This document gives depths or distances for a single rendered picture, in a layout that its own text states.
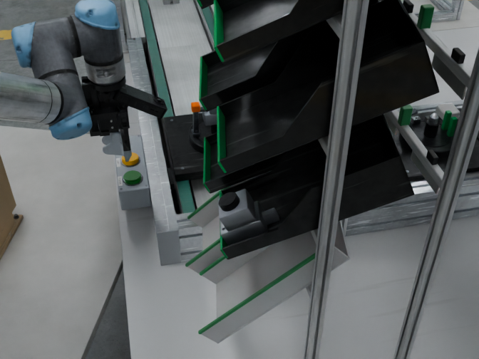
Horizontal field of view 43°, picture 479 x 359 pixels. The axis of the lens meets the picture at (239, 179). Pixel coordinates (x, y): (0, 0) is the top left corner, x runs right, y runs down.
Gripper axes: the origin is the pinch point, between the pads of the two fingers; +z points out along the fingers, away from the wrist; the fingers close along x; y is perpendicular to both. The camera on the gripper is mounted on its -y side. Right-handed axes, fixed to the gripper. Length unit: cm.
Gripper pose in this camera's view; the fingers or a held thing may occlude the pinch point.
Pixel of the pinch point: (129, 155)
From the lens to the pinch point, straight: 136.3
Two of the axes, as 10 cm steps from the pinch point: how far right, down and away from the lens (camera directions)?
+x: 2.1, 6.2, -7.5
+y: -9.8, 1.3, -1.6
